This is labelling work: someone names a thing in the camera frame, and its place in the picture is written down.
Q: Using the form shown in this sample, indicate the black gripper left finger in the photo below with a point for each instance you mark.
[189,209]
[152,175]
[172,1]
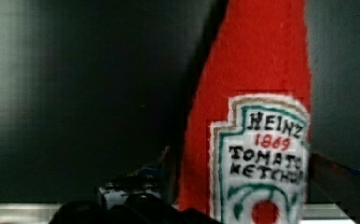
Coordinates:
[144,196]

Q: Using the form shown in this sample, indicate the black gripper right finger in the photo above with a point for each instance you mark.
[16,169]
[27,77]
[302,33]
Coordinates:
[340,183]

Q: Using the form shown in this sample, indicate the red plush ketchup bottle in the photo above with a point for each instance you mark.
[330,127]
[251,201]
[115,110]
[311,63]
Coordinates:
[246,153]

